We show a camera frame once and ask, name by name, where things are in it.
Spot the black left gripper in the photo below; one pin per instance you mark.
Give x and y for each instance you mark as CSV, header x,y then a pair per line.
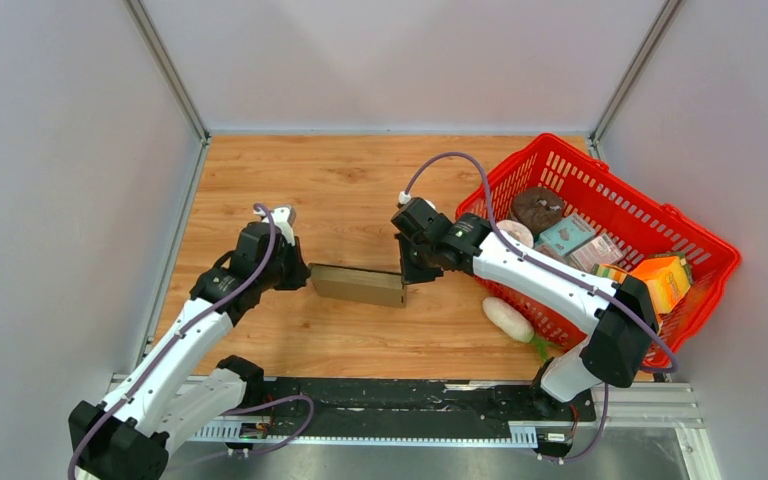
x,y
300,272

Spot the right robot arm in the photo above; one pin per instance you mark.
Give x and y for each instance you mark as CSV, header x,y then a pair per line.
x,y
617,318

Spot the brown cardboard box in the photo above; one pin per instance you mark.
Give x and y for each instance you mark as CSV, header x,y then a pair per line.
x,y
359,285

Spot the white tissue roll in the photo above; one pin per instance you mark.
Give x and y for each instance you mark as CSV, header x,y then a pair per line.
x,y
516,234

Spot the teal small box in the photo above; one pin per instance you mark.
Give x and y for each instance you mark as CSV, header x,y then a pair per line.
x,y
570,233

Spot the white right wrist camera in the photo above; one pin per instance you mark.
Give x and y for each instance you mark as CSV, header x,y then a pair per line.
x,y
405,198

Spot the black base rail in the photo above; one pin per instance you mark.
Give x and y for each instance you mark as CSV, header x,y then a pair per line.
x,y
402,412

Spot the pink transparent packet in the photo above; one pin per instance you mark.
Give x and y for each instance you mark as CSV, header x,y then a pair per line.
x,y
600,250

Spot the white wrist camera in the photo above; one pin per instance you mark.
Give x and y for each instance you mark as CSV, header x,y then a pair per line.
x,y
405,198
281,217

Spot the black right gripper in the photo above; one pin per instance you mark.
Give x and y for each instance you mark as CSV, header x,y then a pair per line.
x,y
411,275

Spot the orange sponge pack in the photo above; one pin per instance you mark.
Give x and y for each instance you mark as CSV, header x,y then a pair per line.
x,y
668,278

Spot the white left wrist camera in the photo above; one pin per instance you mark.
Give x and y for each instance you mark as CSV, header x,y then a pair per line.
x,y
281,217

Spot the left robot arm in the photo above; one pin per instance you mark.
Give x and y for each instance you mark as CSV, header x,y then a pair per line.
x,y
133,431

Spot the red plastic basket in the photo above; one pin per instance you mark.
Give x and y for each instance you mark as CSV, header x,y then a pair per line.
x,y
639,226

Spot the brown round chocolate cake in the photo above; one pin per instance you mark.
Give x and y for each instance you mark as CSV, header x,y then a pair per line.
x,y
537,208

